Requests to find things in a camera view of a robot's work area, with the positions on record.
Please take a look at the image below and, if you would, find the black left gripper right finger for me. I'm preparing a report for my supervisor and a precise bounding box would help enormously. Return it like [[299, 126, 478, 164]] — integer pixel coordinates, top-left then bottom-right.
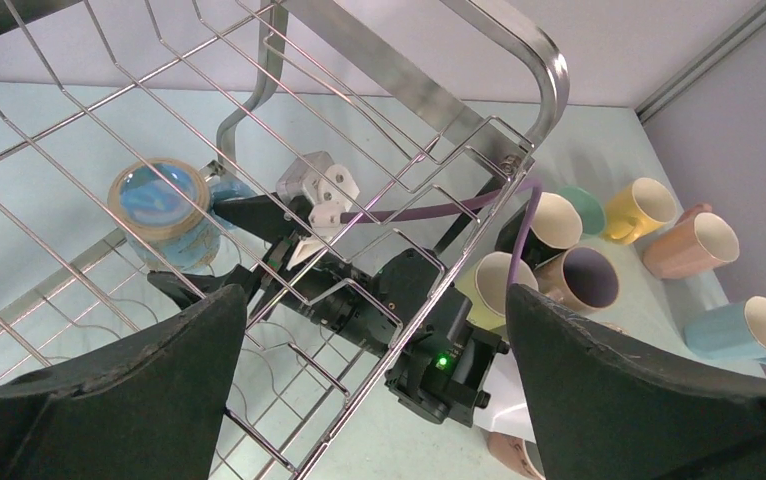
[[506, 284, 766, 479]]

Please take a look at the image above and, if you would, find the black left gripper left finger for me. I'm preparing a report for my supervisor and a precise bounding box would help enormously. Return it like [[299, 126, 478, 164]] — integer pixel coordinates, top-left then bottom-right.
[[0, 285, 246, 479]]

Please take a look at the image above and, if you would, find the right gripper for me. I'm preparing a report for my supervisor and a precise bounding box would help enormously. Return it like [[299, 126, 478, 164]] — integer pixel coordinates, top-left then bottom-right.
[[147, 195, 509, 426]]

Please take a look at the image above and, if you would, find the blue-rimmed cup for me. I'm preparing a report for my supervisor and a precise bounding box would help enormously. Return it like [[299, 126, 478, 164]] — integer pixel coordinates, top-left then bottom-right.
[[107, 158, 256, 273]]

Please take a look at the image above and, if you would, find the orange-red cup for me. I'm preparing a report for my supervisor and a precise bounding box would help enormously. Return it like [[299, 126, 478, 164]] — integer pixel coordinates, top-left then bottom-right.
[[487, 432, 546, 480]]

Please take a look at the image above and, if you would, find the large pink mug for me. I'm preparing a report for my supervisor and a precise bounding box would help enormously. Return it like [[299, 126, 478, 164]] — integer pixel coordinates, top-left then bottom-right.
[[534, 247, 620, 314]]

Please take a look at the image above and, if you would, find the yellow-green mug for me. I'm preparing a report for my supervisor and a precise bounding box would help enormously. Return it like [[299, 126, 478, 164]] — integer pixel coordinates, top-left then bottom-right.
[[455, 252, 539, 330]]

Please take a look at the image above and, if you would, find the light blue mug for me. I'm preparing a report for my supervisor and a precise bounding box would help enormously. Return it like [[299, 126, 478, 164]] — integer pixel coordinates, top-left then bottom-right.
[[683, 296, 766, 365]]

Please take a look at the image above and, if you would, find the black mug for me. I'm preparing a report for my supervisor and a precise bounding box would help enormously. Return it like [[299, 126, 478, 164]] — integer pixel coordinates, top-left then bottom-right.
[[521, 192, 583, 270]]

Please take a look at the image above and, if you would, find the pink faceted mug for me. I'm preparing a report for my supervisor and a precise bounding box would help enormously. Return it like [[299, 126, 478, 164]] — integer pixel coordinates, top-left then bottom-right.
[[642, 203, 740, 279]]

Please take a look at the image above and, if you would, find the mint green mug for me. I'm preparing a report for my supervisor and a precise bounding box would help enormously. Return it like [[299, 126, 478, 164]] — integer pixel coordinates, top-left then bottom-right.
[[557, 186, 607, 237]]

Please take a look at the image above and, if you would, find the yellow mug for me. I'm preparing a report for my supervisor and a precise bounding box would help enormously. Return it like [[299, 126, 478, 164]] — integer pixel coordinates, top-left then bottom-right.
[[601, 177, 677, 245]]

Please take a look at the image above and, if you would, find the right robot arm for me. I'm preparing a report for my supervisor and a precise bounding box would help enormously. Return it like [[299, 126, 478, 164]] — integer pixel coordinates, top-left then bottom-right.
[[148, 196, 535, 438]]

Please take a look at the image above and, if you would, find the steel two-tier dish rack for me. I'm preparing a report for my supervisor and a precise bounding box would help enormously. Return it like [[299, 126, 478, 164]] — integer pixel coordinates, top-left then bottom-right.
[[0, 1, 570, 479]]

